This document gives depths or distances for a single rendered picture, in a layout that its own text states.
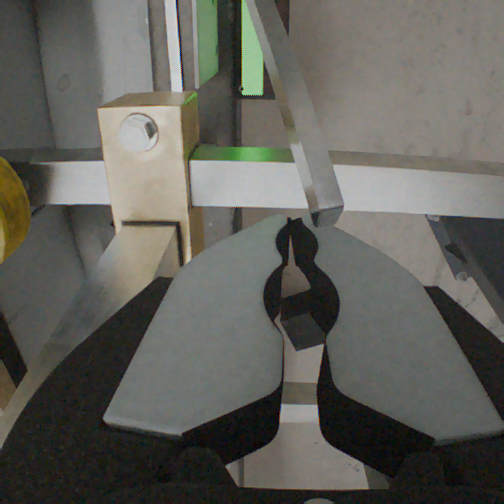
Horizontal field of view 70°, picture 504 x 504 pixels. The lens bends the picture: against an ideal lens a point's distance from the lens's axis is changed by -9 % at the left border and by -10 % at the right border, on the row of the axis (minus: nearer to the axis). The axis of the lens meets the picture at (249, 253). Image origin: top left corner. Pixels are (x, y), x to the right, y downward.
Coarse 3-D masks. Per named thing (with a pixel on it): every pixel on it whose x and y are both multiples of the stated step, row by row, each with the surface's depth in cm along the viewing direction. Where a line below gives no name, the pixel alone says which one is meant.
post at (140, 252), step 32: (128, 224) 24; (160, 224) 24; (128, 256) 21; (160, 256) 21; (96, 288) 19; (128, 288) 19; (64, 320) 17; (96, 320) 17; (64, 352) 15; (32, 384) 13; (0, 448) 11
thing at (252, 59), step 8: (248, 16) 31; (248, 24) 32; (248, 32) 32; (248, 40) 32; (256, 40) 32; (248, 48) 33; (256, 48) 33; (248, 56) 33; (256, 56) 33; (248, 64) 33; (256, 64) 33; (248, 72) 34; (256, 72) 34; (248, 80) 34; (256, 80) 34; (248, 88) 35; (256, 88) 34
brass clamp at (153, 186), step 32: (128, 96) 24; (160, 96) 23; (192, 96) 23; (160, 128) 21; (192, 128) 24; (128, 160) 22; (160, 160) 22; (128, 192) 23; (160, 192) 23; (192, 224) 25; (192, 256) 26
